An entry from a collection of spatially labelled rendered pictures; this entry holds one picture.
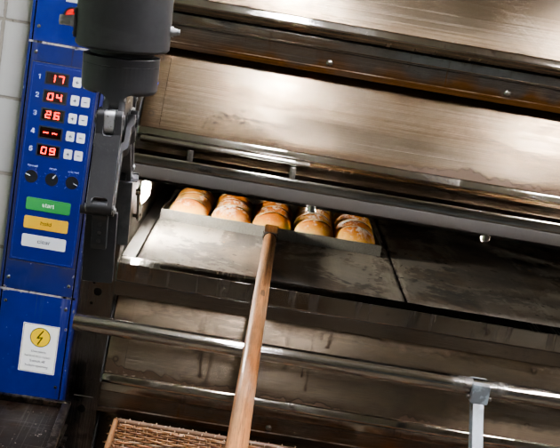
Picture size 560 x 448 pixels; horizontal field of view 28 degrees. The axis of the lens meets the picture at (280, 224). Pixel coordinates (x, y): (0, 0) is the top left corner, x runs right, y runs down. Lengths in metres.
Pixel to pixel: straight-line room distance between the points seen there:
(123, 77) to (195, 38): 1.16
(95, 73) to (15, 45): 1.20
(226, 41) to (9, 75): 0.44
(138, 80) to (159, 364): 1.33
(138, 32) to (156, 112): 1.17
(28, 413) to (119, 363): 0.23
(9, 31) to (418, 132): 0.83
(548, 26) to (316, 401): 0.89
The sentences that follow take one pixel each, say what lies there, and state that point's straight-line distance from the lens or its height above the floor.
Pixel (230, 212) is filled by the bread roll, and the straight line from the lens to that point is 2.75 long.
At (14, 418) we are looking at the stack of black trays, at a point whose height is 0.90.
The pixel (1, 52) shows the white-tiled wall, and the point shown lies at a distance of 2.30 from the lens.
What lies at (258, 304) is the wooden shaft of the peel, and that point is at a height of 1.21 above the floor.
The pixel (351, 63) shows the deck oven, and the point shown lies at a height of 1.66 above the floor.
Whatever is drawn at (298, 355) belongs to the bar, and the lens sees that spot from 1.95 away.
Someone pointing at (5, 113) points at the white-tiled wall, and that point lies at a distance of 2.31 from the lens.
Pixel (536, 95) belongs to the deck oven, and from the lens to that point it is 2.29.
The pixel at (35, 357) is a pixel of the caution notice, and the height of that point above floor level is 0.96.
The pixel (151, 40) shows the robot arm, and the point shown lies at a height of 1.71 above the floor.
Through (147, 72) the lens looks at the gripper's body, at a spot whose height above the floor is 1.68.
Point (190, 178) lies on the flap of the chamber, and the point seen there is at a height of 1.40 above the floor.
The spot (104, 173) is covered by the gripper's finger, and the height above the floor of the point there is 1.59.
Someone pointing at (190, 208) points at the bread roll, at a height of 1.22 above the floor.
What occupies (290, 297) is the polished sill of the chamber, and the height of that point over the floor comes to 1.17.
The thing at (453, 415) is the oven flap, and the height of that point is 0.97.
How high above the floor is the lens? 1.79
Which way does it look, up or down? 12 degrees down
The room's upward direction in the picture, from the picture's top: 10 degrees clockwise
